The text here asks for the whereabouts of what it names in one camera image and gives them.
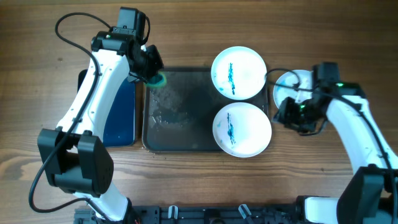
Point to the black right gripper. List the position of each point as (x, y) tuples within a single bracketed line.
[(286, 117)]

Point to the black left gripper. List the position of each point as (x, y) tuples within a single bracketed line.
[(157, 63)]

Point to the green yellow sponge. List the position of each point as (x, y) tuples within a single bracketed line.
[(157, 81)]

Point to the white plate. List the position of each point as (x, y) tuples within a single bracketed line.
[(242, 130), (238, 73), (289, 79)]

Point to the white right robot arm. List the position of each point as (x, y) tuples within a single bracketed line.
[(371, 195)]

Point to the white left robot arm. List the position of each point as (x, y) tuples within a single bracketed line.
[(73, 154)]

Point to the dark brown serving tray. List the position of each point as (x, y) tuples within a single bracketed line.
[(178, 117)]

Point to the black tub of blue water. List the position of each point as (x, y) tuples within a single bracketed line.
[(120, 126)]

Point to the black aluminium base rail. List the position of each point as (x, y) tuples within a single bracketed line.
[(280, 213)]

